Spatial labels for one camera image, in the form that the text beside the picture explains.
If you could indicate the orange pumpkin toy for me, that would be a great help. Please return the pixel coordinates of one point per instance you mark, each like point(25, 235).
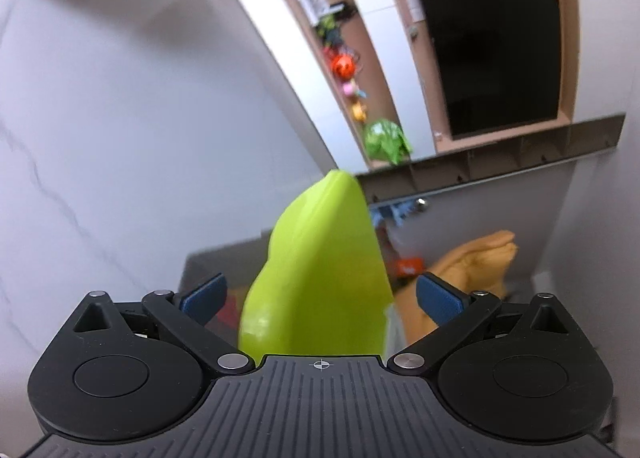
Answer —
point(343, 66)

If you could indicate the lime green bin lid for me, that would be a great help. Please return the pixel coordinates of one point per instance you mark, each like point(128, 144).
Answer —
point(323, 289)

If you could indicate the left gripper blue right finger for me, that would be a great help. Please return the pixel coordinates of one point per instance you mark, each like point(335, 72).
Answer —
point(439, 300)

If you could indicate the green plush toy on shelf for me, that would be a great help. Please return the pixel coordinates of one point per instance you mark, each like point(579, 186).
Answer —
point(385, 141)

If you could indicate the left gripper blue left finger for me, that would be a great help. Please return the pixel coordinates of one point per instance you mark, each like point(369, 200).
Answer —
point(203, 303)

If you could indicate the black television screen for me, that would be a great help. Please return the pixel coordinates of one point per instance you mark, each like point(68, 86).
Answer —
point(499, 61)

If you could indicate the mustard yellow sofa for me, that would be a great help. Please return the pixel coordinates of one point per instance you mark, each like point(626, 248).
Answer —
point(480, 264)

